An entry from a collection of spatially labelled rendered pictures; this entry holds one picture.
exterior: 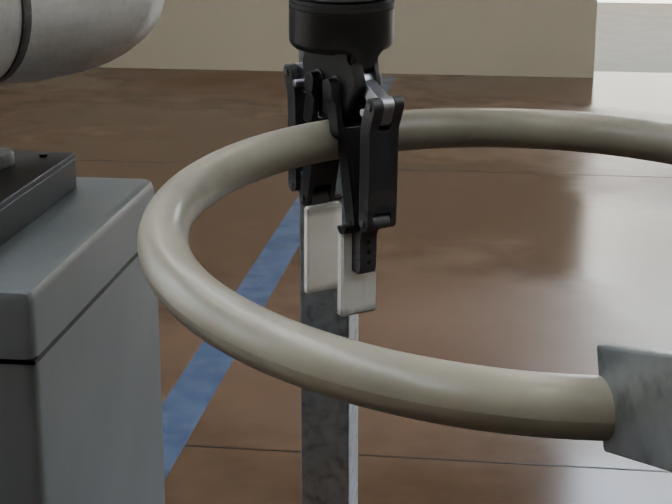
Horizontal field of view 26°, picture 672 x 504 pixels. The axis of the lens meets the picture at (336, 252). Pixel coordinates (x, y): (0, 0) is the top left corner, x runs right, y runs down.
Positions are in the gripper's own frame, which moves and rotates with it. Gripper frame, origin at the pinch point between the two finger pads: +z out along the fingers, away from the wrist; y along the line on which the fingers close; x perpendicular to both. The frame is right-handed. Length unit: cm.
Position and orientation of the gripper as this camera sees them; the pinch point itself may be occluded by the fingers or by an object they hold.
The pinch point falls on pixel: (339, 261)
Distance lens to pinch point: 109.8
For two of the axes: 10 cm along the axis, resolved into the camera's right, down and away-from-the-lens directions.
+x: 8.7, -1.6, 4.7
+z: -0.1, 9.4, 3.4
